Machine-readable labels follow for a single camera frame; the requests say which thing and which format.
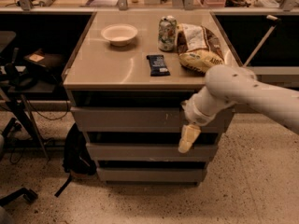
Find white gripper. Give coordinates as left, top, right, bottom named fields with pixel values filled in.
left=178, top=100, right=215, bottom=153

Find grey top drawer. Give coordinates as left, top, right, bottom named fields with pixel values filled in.
left=70, top=105, right=236, bottom=133

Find grey drawer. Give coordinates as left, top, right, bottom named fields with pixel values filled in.
left=87, top=143, right=218, bottom=161
left=70, top=105, right=236, bottom=133
left=97, top=168, right=206, bottom=183

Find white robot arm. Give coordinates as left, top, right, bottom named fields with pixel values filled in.
left=178, top=65, right=299, bottom=153

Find grey bottom drawer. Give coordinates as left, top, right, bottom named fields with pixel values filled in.
left=97, top=168, right=206, bottom=183

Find grey drawer cabinet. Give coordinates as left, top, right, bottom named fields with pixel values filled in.
left=61, top=9, right=247, bottom=187

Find grey middle drawer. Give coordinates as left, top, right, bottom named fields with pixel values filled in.
left=87, top=143, right=218, bottom=161

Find dark blue snack bar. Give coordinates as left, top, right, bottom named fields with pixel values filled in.
left=147, top=54, right=170, bottom=77

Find yellow brown chip bag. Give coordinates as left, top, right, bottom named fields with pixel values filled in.
left=177, top=23, right=224, bottom=74

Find green white soda can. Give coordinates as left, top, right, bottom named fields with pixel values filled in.
left=158, top=15, right=177, bottom=51

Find black backpack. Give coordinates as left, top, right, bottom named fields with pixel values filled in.
left=54, top=123, right=96, bottom=197

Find white paper bowl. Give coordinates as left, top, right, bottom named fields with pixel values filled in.
left=101, top=24, right=138, bottom=47

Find grey stick with cap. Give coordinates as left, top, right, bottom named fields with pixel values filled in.
left=243, top=15, right=281, bottom=67

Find black bag with tag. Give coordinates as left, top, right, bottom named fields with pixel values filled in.
left=23, top=49, right=65, bottom=80

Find office chair base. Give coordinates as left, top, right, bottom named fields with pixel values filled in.
left=0, top=118, right=38, bottom=206

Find black headphones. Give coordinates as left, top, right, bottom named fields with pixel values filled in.
left=5, top=48, right=37, bottom=91

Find black side table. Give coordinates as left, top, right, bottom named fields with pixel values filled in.
left=1, top=73, right=56, bottom=160

